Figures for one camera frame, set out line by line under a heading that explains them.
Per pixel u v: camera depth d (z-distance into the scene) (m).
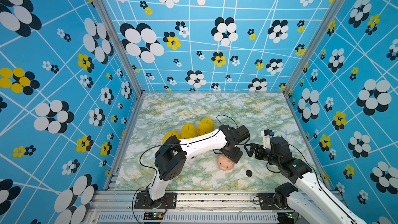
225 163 0.77
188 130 0.88
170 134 0.88
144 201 0.72
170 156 0.48
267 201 0.73
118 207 0.75
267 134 0.71
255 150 0.71
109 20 0.81
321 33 0.85
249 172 0.82
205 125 0.90
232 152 0.71
